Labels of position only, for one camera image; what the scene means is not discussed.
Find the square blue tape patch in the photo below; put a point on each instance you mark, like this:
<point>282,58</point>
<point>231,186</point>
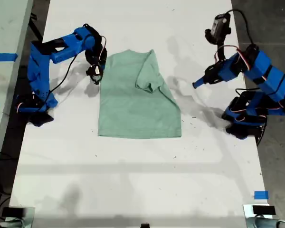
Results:
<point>261,194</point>

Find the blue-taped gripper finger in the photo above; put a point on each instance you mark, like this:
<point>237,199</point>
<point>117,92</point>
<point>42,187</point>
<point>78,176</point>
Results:
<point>210,80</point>
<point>211,70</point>

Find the grey tube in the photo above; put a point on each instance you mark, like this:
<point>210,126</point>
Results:
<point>12,224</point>
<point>263,223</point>

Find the tiny black block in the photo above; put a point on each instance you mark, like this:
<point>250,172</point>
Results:
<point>145,225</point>

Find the gripper's black camera box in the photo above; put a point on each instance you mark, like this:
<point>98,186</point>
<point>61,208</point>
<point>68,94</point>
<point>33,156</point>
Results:
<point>219,23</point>
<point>95,74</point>

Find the long blue tape strip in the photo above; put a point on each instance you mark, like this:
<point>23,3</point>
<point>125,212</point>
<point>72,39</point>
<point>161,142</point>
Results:
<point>4,57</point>

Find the pale green T-shirt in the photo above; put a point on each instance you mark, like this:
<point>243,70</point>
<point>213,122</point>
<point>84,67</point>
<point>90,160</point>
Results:
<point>133,114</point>

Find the pale grey side table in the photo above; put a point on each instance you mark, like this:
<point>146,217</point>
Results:
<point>4,28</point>

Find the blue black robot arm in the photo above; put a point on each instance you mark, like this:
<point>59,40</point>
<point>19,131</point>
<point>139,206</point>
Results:
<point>40,71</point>
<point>270,76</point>

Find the small black box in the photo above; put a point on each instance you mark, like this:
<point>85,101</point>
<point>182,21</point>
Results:
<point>263,210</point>
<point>14,211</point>

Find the camera's black stalk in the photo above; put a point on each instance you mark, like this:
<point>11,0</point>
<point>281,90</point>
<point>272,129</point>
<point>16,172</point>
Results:
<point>219,51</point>

